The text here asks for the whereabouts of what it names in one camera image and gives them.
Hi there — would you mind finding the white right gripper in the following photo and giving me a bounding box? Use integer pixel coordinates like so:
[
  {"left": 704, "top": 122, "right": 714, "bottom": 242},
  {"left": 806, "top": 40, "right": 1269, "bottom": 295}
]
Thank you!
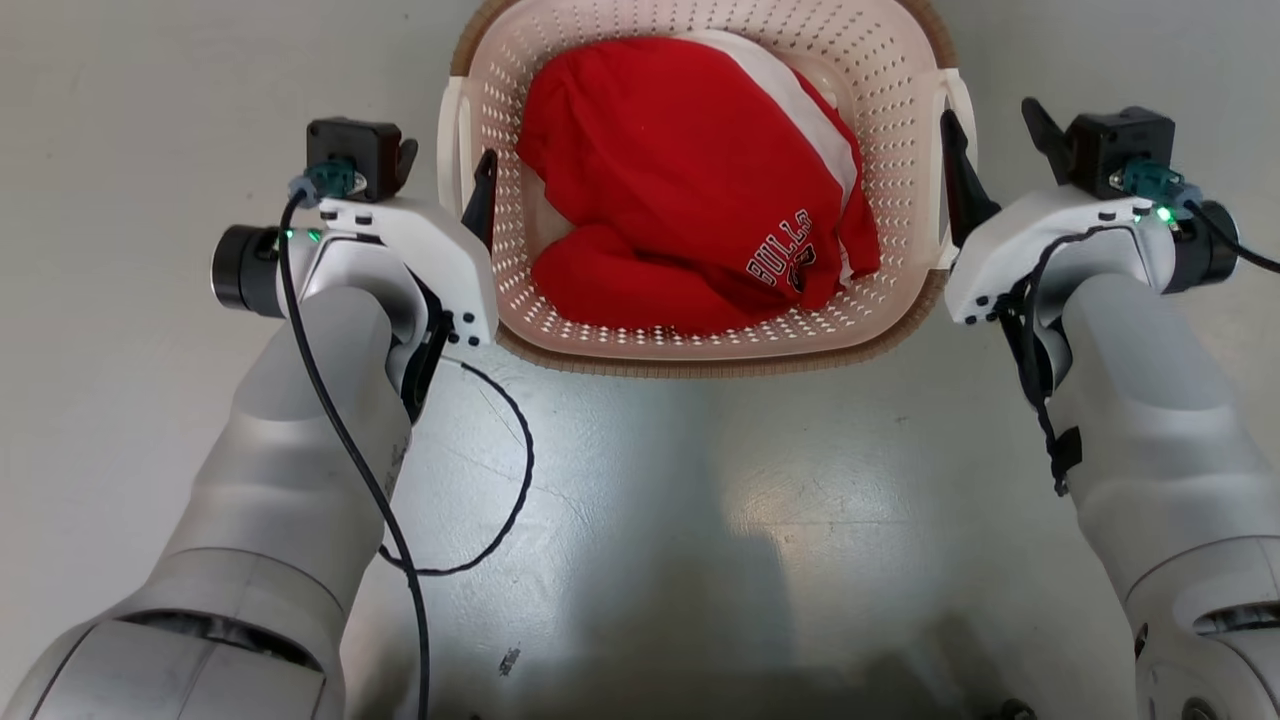
[{"left": 940, "top": 97, "right": 1186, "bottom": 327}]

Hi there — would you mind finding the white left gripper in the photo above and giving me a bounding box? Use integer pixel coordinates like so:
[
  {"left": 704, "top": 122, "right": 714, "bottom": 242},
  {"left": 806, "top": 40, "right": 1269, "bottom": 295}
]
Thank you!
[{"left": 308, "top": 138, "right": 499, "bottom": 349}]

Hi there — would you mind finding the pale pink perforated laundry basket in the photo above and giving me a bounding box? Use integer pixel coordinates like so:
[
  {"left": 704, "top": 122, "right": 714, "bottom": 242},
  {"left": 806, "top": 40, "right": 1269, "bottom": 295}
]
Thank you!
[{"left": 437, "top": 0, "right": 978, "bottom": 379}]

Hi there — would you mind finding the red Bulls jersey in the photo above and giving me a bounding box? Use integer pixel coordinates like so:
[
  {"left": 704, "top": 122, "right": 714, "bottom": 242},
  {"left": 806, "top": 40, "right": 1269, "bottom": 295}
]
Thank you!
[{"left": 515, "top": 30, "right": 883, "bottom": 338}]

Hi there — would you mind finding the black right camera cable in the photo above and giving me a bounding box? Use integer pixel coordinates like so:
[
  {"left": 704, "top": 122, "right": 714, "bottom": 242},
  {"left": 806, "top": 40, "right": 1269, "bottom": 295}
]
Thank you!
[{"left": 1185, "top": 198, "right": 1280, "bottom": 274}]

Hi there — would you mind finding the thin twisted black cable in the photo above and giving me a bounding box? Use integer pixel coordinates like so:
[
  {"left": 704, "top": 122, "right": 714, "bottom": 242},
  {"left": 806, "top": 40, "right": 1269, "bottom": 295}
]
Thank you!
[{"left": 378, "top": 355, "right": 536, "bottom": 578}]

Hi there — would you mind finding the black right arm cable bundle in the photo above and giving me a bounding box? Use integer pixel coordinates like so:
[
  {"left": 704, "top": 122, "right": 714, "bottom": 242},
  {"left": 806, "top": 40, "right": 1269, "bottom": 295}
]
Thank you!
[{"left": 1005, "top": 225, "right": 1086, "bottom": 498}]

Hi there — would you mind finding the smooth black left arm cable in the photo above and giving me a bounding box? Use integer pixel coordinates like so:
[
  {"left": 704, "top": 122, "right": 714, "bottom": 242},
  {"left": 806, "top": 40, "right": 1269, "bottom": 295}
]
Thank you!
[{"left": 278, "top": 175, "right": 433, "bottom": 720}]

